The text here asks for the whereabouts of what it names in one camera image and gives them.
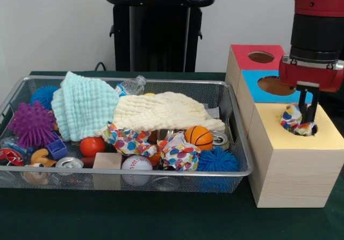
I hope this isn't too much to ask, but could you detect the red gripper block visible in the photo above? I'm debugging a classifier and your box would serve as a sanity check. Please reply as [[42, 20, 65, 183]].
[[278, 59, 344, 124]]

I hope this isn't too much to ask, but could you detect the plain wooden block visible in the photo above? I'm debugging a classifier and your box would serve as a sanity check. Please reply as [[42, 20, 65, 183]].
[[92, 152, 123, 190]]

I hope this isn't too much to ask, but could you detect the cream cloth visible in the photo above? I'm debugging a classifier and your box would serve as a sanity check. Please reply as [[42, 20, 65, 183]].
[[94, 91, 226, 144]]

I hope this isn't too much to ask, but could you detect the blue fuzzy ball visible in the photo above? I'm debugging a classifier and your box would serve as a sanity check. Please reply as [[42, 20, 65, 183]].
[[196, 146, 240, 192]]

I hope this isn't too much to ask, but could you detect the purple spiky ball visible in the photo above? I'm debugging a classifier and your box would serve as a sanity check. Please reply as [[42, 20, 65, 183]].
[[8, 101, 57, 149]]

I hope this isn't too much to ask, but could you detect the silver mesh bin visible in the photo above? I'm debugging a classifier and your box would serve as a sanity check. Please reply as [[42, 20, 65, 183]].
[[0, 75, 255, 194]]

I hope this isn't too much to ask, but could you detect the wooden three-hole sorting box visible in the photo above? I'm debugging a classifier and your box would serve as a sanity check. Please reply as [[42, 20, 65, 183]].
[[225, 44, 344, 208]]

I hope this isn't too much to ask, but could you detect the polka-dot paper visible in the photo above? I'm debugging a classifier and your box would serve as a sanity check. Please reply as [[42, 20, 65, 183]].
[[106, 121, 158, 156], [280, 103, 317, 137], [156, 131, 202, 172]]

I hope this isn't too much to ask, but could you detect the orange toy basketball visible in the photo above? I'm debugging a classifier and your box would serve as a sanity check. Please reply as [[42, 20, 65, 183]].
[[184, 125, 214, 151]]

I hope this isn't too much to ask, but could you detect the mint green cloth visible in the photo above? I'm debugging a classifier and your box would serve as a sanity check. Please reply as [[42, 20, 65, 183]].
[[51, 71, 120, 142]]

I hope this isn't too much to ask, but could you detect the dark green tablecloth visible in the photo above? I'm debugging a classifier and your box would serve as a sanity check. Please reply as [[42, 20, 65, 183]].
[[0, 71, 344, 240]]

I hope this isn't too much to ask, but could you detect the white toy baseball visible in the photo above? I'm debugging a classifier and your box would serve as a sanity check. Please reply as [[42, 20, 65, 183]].
[[121, 155, 153, 186]]

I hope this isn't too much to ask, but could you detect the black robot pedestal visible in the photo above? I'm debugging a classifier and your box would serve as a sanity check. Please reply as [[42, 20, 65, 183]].
[[104, 0, 216, 73]]

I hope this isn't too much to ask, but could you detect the orange-red ball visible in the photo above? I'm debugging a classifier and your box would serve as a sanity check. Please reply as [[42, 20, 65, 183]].
[[80, 136, 106, 158]]

